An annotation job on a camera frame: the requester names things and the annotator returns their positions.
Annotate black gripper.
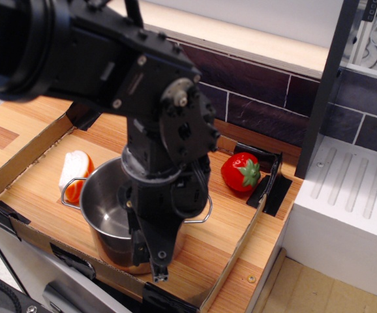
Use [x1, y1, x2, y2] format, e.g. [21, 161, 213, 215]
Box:
[117, 156, 211, 282]

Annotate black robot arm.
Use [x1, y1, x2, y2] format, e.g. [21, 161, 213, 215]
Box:
[0, 1, 220, 282]

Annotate cardboard fence with black tape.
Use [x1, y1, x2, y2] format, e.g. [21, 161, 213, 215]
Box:
[0, 98, 302, 312]

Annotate orange white toy sushi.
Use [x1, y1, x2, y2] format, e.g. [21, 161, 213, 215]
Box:
[58, 150, 95, 204]

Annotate red toy strawberry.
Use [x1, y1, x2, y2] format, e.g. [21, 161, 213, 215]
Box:
[220, 152, 261, 192]

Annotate white toy sink drainboard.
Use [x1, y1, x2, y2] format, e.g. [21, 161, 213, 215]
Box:
[282, 137, 377, 295]

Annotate light wooden shelf board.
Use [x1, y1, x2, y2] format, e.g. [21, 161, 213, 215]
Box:
[110, 0, 330, 80]

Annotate dark grey shelf post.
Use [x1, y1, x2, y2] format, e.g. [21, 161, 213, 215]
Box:
[295, 1, 359, 179]

